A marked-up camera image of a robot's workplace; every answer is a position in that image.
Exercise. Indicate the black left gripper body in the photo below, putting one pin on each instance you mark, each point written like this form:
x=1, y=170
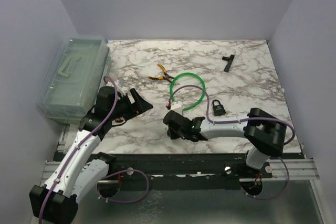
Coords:
x=124, y=108

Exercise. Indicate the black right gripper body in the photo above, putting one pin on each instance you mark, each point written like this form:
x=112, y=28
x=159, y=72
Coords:
x=174, y=135

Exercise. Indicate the green cable lock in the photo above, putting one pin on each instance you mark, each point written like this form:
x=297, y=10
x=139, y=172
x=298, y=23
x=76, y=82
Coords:
x=194, y=76

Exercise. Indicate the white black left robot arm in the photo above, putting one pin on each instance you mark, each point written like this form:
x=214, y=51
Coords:
x=57, y=200

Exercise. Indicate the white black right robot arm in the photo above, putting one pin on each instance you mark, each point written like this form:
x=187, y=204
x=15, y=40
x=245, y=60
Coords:
x=265, y=132

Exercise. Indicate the yellow utility knife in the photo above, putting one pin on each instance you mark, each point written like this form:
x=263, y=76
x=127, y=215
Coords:
x=119, y=121

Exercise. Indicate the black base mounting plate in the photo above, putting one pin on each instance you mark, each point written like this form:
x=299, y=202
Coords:
x=182, y=171

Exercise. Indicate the black padlock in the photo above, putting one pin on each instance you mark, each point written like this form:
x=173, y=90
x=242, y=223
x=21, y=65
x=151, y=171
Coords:
x=218, y=108

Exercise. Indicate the clear plastic storage box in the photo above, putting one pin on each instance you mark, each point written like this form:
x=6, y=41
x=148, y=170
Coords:
x=74, y=79

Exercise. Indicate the black T-shaped tool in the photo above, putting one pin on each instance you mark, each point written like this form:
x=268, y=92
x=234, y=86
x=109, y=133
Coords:
x=229, y=61

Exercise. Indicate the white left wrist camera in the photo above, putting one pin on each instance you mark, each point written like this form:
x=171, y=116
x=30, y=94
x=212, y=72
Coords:
x=122, y=88

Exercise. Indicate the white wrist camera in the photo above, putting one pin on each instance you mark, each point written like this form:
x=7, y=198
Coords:
x=173, y=105
x=122, y=88

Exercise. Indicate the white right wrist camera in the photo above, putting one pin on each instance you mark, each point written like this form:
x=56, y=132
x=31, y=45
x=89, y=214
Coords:
x=173, y=105

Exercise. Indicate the yellow handled pliers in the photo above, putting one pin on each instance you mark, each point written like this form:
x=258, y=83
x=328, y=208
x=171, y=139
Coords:
x=165, y=75

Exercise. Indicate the aluminium rail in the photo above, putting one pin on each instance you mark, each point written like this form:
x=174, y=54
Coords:
x=299, y=169

